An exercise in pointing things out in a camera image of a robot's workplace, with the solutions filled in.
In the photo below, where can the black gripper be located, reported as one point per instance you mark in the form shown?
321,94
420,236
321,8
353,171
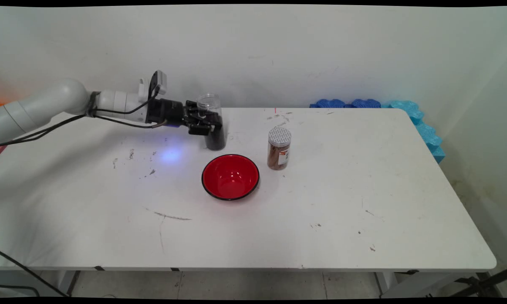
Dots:
164,112

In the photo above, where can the clear jar with dark grains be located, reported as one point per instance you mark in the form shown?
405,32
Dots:
215,141

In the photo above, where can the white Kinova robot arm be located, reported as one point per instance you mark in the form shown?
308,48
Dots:
46,103

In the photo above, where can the red bowl with black rim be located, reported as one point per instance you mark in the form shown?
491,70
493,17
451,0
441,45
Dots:
230,175

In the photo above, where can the brown spice jar patterned lid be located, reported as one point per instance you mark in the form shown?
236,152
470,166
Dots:
276,156

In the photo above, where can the dark blue foam piece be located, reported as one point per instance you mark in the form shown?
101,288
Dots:
329,103
365,103

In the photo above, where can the white table leg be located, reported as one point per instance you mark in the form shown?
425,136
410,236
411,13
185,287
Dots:
384,280
71,280

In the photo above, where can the light blue foam piece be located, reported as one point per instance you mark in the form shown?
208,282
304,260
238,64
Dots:
424,128

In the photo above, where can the black tripod leg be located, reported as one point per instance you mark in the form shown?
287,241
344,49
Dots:
481,283

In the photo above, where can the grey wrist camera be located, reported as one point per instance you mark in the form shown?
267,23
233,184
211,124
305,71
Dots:
160,82

